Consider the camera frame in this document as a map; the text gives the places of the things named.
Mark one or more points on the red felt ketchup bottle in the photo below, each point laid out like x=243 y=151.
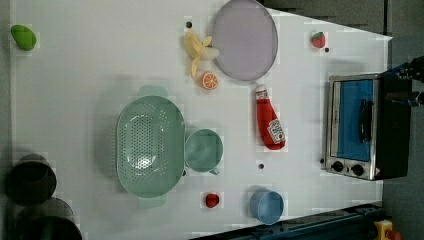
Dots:
x=269 y=125

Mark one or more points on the green plastic strainer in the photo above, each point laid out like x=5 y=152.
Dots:
x=149 y=146

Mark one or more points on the green plastic cup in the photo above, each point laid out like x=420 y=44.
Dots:
x=204 y=151

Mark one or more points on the toy orange slice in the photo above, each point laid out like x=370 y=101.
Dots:
x=209 y=81

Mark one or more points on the peeled toy banana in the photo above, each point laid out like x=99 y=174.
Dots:
x=199 y=50

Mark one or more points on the small red toy tomato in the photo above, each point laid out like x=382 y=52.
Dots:
x=212 y=200

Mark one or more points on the purple round plate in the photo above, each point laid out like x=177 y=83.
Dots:
x=245 y=34

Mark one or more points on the toy strawberry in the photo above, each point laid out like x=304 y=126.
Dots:
x=318 y=40

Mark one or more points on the silver toaster oven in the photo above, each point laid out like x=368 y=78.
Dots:
x=368 y=127

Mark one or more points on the black pot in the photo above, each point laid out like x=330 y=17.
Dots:
x=51 y=220

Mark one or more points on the black round bowl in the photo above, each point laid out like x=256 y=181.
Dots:
x=31 y=181

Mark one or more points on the yellow emergency stop button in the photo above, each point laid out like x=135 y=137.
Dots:
x=385 y=231

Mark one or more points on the green toy avocado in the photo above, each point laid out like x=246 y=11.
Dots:
x=24 y=37

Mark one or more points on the blue metal rail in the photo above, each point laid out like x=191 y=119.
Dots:
x=353 y=223

